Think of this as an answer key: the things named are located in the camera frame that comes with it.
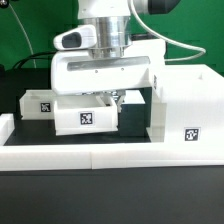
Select white front drawer tray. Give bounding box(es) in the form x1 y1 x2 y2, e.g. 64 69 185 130
54 95 118 135

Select thin white cable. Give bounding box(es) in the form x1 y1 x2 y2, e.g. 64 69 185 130
9 3 38 69

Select white drawer cabinet box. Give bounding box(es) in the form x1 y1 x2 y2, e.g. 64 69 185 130
133 39 224 143

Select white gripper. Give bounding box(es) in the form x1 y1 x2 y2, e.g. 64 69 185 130
51 51 150 107

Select black power cables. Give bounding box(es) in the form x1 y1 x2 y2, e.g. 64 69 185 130
11 50 58 70

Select white U-shaped fence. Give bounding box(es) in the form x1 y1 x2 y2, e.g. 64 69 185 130
0 114 224 171

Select white rear drawer tray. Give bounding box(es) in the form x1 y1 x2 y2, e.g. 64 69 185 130
19 90 56 120

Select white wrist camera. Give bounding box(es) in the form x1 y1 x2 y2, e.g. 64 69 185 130
53 25 97 50

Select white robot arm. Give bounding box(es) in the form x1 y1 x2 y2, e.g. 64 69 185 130
51 0 151 104

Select white drawer tray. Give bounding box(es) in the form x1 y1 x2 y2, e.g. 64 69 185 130
54 95 118 135
19 90 56 120

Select white fiducial marker sheet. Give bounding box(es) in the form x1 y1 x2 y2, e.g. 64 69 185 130
125 90 145 104

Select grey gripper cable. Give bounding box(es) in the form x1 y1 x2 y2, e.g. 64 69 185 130
129 0 207 63

